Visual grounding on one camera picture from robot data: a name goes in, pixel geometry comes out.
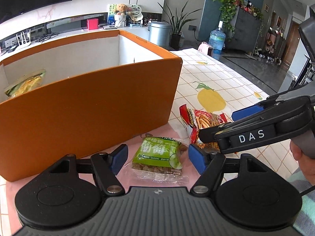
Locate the pink space heater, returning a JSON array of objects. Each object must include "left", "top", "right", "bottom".
[{"left": 198, "top": 42, "right": 213, "bottom": 57}]

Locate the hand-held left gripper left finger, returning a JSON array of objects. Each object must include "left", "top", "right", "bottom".
[{"left": 45, "top": 144, "right": 129, "bottom": 194}]

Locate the dark grey cabinet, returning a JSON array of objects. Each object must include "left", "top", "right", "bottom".
[{"left": 230, "top": 6, "right": 263, "bottom": 52}]

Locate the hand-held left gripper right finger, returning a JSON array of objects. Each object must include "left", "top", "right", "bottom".
[{"left": 188, "top": 144, "right": 272, "bottom": 194}]

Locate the light green clothing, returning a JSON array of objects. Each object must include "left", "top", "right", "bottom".
[{"left": 288, "top": 170, "right": 315, "bottom": 230}]

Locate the brown wooden door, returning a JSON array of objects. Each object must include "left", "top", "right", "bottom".
[{"left": 282, "top": 22, "right": 301, "bottom": 65}]

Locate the small landscape painting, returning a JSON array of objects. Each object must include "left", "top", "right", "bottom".
[{"left": 108, "top": 4, "right": 119, "bottom": 25}]

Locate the blue water jug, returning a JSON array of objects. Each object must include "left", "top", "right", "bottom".
[{"left": 209, "top": 21, "right": 226, "bottom": 55}]

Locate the yellow green snack packet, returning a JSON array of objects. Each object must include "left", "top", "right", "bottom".
[{"left": 4, "top": 69, "right": 47, "bottom": 100}]

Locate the long leaf potted plant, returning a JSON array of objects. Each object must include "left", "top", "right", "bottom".
[{"left": 157, "top": 1, "right": 198, "bottom": 50}]

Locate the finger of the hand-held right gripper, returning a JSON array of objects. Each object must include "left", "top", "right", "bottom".
[
  {"left": 198, "top": 122, "right": 237, "bottom": 153},
  {"left": 231, "top": 84, "right": 315, "bottom": 121}
]

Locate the black cable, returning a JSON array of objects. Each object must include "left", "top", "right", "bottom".
[{"left": 299, "top": 184, "right": 315, "bottom": 198}]

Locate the orange cardboard box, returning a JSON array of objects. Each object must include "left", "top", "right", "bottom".
[{"left": 0, "top": 29, "right": 183, "bottom": 183}]

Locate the checked lemon print tablecloth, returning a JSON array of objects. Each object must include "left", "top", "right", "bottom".
[{"left": 0, "top": 49, "right": 307, "bottom": 236}]

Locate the trailing green vine plant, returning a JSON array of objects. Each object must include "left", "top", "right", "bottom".
[{"left": 197, "top": 0, "right": 245, "bottom": 33}]

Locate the white marble television stand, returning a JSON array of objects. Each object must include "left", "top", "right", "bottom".
[{"left": 0, "top": 12, "right": 153, "bottom": 62}]

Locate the red snack stick packet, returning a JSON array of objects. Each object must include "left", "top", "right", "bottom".
[{"left": 179, "top": 104, "right": 228, "bottom": 152}]

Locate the person's right hand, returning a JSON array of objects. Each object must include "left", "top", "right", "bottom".
[{"left": 289, "top": 131, "right": 315, "bottom": 187}]

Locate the white router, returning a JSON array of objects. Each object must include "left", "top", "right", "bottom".
[{"left": 15, "top": 29, "right": 32, "bottom": 52}]

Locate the round paper fan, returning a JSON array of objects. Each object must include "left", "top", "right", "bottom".
[{"left": 127, "top": 4, "right": 143, "bottom": 18}]

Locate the silver trash can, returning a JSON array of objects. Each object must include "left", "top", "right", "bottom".
[{"left": 148, "top": 21, "right": 172, "bottom": 47}]

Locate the teddy bear bouquet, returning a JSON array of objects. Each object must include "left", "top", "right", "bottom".
[{"left": 113, "top": 4, "right": 132, "bottom": 28}]

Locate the green biscuit packet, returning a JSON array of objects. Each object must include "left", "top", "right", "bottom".
[{"left": 124, "top": 133, "right": 191, "bottom": 184}]

